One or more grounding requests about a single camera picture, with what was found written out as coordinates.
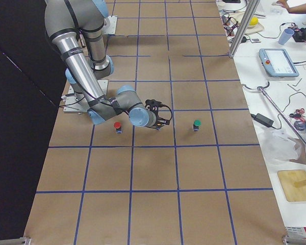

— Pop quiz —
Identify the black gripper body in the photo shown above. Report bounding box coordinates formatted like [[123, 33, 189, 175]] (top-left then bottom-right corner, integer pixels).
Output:
[[145, 99, 170, 127]]

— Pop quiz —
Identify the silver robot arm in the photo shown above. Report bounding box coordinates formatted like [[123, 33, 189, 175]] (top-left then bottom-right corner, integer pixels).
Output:
[[44, 1, 170, 129]]

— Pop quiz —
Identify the person's forearm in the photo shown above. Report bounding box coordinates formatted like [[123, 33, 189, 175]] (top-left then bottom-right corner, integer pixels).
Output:
[[288, 3, 306, 14]]

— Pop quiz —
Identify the green push button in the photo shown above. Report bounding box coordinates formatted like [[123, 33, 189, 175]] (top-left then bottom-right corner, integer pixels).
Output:
[[193, 119, 201, 132]]

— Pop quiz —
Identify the red push button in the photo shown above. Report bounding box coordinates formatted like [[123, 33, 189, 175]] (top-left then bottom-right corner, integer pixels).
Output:
[[113, 121, 122, 134]]

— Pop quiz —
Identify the person's hand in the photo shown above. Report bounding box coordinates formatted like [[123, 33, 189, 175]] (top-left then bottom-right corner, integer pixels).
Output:
[[276, 0, 290, 12]]

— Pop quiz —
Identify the black power adapter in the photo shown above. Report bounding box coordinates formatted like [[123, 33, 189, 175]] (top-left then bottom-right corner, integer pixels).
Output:
[[254, 113, 274, 128]]

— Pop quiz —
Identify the silver walking cane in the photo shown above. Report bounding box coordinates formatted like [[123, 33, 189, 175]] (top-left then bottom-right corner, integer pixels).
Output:
[[242, 81, 306, 149]]

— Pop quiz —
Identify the clear plastic bag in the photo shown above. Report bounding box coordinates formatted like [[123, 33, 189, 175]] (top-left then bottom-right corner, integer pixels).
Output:
[[258, 129, 302, 164]]

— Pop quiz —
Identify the yellow round object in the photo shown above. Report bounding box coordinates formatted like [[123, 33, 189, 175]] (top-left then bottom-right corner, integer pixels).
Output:
[[249, 17, 259, 27]]

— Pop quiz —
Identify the wooden cutting board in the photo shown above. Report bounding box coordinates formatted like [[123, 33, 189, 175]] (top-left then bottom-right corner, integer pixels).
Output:
[[277, 169, 306, 202]]

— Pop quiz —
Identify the light blue plastic cup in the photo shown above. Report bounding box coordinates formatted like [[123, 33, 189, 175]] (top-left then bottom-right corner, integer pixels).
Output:
[[278, 28, 295, 45]]

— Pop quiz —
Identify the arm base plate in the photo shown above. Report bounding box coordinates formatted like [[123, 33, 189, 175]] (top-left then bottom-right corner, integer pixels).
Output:
[[63, 79, 109, 113], [102, 15, 118, 35]]

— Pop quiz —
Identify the aluminium frame post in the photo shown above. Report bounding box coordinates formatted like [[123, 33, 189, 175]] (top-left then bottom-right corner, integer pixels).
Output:
[[228, 0, 260, 58]]

